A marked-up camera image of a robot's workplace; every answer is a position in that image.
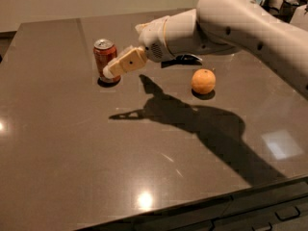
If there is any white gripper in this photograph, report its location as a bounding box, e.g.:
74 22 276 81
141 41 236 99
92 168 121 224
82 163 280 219
103 16 169 79

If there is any red coke can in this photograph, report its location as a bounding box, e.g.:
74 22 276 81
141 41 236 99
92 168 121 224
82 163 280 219
93 38 120 86

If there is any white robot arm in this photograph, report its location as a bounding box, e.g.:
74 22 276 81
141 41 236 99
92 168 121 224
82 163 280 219
103 0 308 97

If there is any blue chip bag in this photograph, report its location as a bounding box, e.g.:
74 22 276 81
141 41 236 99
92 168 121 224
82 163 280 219
161 54 202 66

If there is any orange fruit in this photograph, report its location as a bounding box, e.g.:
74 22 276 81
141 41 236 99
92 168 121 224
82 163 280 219
191 69 216 94

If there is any black wire basket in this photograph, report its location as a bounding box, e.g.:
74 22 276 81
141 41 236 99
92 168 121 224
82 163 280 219
262 0 289 22

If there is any dark drawer front with handles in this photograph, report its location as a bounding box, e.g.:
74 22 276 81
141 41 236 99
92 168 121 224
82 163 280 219
77 177 308 231

